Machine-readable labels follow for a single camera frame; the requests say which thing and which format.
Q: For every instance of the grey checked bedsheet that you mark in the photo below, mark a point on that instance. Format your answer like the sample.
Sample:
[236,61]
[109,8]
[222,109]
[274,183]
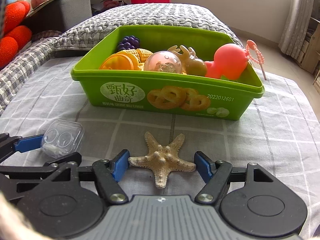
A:
[275,130]

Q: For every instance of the dried beige starfish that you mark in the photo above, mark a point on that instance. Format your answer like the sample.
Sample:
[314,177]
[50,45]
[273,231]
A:
[162,162]

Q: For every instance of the tan octopus toy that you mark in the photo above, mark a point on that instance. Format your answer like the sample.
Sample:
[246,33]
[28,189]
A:
[196,66]

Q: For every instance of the grey patterned curtain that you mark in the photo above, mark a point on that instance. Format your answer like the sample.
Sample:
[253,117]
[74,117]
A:
[297,15]

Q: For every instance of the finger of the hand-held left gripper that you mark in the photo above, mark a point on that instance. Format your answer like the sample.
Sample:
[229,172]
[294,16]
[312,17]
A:
[62,158]
[27,142]

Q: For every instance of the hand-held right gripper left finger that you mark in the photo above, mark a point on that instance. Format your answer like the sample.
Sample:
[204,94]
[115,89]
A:
[121,165]

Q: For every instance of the grey quilted mattress cover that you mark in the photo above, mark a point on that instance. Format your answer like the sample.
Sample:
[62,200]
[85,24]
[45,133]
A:
[162,15]

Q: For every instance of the beige fuzzy clothing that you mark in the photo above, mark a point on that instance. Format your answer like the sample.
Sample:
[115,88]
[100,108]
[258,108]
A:
[12,220]

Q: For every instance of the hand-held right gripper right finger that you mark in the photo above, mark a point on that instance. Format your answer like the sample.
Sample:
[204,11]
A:
[202,166]

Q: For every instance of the open book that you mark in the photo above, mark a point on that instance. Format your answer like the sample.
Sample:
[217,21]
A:
[47,5]

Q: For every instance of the red orange plush cushion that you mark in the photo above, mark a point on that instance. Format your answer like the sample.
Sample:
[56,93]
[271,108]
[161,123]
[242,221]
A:
[15,37]

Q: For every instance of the green plastic box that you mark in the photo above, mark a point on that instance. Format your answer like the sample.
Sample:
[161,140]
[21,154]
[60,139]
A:
[175,87]

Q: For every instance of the grey patchwork sofa cover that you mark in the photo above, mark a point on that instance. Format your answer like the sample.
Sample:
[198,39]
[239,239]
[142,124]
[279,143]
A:
[25,62]

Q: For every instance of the pink pig toy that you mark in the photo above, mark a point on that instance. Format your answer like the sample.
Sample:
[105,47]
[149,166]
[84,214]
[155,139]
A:
[227,60]

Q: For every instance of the grey sofa armrest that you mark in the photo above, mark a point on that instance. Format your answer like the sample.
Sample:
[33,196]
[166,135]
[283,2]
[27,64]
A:
[75,10]

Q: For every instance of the orange toy fruit slice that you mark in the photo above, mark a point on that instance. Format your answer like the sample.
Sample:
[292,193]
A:
[117,61]

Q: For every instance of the wooden shelf desk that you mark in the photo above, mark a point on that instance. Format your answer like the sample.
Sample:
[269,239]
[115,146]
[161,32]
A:
[311,52]

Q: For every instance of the clear contact lens case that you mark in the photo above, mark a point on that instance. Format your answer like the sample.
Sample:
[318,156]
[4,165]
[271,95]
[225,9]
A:
[62,135]

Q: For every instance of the yellow green toy corn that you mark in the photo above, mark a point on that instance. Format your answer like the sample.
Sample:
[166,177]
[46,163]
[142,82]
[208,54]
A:
[143,53]

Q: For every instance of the purple toy grapes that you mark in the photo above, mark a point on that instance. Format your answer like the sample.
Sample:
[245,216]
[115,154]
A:
[128,42]

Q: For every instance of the clear pink capsule ball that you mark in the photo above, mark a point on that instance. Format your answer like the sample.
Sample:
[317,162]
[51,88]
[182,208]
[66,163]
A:
[162,62]

